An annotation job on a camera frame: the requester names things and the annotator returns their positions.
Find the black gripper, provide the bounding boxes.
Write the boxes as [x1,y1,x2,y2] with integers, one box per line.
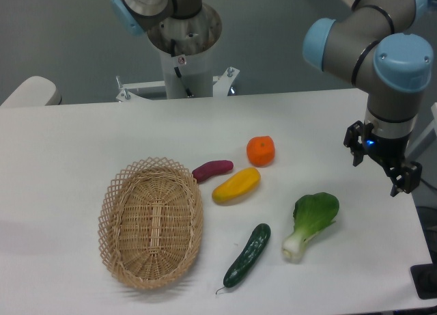
[343,121,422,197]

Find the green cucumber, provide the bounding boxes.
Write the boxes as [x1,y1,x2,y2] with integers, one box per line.
[215,223,271,295]

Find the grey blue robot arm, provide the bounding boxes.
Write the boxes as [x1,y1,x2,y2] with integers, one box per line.
[111,0,434,195]

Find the green bok choy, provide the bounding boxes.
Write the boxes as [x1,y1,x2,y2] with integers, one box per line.
[281,192,339,262]

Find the orange tangerine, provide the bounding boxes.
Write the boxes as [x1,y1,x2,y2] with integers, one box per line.
[246,136,276,167]

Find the black device at table edge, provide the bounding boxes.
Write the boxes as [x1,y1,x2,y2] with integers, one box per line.
[410,264,436,300]

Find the yellow mango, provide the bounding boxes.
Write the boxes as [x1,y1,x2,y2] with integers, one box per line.
[212,167,261,204]

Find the purple sweet potato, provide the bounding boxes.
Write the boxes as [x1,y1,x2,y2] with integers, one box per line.
[192,160,234,183]

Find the woven wicker basket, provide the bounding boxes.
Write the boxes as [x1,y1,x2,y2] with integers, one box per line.
[98,158,203,289]

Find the white chair armrest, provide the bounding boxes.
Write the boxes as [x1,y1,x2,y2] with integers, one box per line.
[1,76,62,109]

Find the white frame at right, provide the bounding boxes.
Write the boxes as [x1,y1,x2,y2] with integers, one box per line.
[408,103,436,160]

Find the black pedestal cable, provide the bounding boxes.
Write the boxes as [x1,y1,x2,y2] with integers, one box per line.
[169,38,194,98]

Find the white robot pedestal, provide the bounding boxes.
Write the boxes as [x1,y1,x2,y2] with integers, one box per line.
[115,3,240,103]

